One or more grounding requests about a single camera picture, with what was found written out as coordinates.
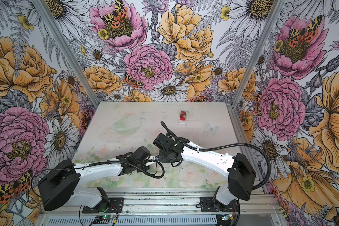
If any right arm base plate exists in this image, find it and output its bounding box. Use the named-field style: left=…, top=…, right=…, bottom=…
left=196, top=196, right=238, bottom=213

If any right circuit board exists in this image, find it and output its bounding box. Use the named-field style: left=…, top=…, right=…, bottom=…
left=221, top=213, right=234, bottom=221

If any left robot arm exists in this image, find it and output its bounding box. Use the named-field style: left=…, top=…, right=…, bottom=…
left=38, top=147, right=151, bottom=213

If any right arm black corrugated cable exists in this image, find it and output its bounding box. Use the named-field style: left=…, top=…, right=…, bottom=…
left=160, top=121, right=272, bottom=190

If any aluminium frame rail front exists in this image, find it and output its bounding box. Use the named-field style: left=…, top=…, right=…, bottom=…
left=42, top=188, right=280, bottom=217

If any left circuit board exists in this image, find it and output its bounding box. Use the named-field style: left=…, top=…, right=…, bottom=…
left=95, top=215, right=115, bottom=222

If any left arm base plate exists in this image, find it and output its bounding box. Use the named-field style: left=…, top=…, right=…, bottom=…
left=82, top=197, right=124, bottom=214

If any red white remote control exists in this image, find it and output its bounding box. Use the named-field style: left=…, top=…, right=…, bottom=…
left=179, top=111, right=187, bottom=124

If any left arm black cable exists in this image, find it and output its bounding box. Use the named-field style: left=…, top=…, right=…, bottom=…
left=30, top=159, right=166, bottom=198

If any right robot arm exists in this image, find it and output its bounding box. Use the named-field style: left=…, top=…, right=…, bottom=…
left=153, top=133, right=256, bottom=212

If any circuit board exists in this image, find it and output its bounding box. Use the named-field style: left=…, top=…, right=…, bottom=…
left=221, top=213, right=234, bottom=221
left=95, top=215, right=115, bottom=222

